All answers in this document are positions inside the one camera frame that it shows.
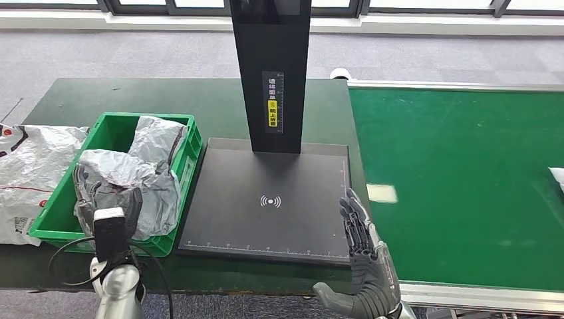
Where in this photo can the black yellow label sticker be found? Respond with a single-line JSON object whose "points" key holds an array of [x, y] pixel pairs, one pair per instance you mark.
{"points": [[272, 102]]}

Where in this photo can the grey parcel bag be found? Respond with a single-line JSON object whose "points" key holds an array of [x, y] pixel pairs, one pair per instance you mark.
{"points": [[145, 193], [557, 178], [156, 136]]}

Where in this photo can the green conveyor belt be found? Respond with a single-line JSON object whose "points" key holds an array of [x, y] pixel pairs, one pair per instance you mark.
{"points": [[462, 176]]}

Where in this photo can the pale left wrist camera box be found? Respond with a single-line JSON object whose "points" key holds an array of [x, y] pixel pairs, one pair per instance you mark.
{"points": [[110, 233]]}

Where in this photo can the dark window frame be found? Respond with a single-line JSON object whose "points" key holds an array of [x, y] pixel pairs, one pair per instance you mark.
{"points": [[198, 11]]}

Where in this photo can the green plastic crate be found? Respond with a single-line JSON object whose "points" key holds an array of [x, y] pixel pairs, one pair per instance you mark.
{"points": [[105, 136]]}

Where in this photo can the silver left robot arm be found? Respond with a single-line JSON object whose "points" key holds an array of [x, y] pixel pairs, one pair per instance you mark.
{"points": [[119, 290]]}

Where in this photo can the black scanner machine with column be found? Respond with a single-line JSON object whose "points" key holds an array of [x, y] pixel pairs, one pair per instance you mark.
{"points": [[273, 185]]}

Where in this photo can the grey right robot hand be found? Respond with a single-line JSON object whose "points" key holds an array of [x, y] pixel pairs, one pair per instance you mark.
{"points": [[374, 281]]}

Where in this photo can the large white printed plastic bag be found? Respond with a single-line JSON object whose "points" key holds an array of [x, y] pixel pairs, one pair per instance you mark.
{"points": [[35, 176]]}

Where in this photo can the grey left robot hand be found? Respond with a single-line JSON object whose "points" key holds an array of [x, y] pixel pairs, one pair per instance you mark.
{"points": [[112, 200]]}

